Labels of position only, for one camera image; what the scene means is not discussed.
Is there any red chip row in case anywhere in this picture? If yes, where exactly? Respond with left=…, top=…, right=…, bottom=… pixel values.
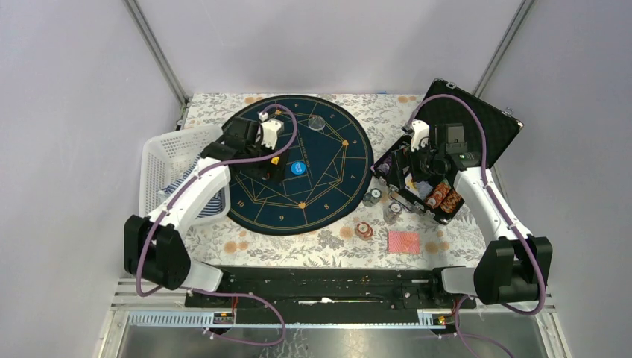
left=425, top=181, right=463, bottom=214

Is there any red five chip stack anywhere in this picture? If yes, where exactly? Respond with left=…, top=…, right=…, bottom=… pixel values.
left=355, top=222, right=373, bottom=241

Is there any red card deck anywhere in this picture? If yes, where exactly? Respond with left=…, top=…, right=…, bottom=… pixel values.
left=387, top=231, right=421, bottom=254

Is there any floral tablecloth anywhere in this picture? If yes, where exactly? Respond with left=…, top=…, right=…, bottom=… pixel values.
left=184, top=93, right=486, bottom=269

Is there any clear plastic disc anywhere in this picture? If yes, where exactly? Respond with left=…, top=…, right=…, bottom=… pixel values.
left=308, top=116, right=326, bottom=131

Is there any white plastic basket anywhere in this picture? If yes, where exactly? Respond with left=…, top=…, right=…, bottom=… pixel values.
left=138, top=125, right=222, bottom=217

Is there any striped blue white cloth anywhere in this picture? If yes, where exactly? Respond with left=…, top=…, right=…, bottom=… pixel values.
left=157, top=154, right=226, bottom=219

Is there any round dark blue poker mat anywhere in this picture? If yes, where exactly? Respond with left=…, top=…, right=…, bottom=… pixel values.
left=221, top=95, right=373, bottom=236

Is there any purple chip row in case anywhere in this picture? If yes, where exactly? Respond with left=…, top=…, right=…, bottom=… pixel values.
left=374, top=153, right=396, bottom=180

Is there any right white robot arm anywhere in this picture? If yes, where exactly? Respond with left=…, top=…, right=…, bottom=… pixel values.
left=403, top=120, right=552, bottom=314

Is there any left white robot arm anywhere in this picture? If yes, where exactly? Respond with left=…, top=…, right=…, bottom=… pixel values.
left=124, top=113, right=289, bottom=307

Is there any blue dealer button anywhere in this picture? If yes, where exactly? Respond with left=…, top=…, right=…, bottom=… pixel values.
left=290, top=161, right=307, bottom=176

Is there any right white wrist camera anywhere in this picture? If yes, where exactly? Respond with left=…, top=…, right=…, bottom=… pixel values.
left=410, top=119, right=430, bottom=152

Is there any black chip carrying case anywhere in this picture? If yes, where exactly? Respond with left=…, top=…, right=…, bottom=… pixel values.
left=371, top=78, right=523, bottom=224

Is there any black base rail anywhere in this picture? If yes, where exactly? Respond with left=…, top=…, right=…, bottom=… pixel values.
left=185, top=266, right=461, bottom=325

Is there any blue ten chip stack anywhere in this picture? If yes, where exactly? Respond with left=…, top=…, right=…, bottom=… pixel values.
left=384, top=201, right=402, bottom=224

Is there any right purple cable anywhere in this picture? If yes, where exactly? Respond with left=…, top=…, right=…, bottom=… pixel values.
left=405, top=93, right=547, bottom=358

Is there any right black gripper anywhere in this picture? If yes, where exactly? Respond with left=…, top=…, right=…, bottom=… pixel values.
left=385, top=138, right=444, bottom=189

